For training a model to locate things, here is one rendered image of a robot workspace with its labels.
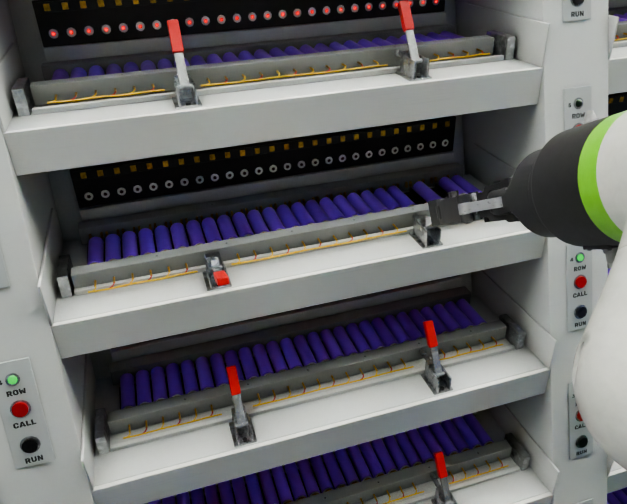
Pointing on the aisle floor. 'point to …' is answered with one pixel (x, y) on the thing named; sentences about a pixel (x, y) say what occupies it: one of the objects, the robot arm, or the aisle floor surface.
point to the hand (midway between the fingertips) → (454, 209)
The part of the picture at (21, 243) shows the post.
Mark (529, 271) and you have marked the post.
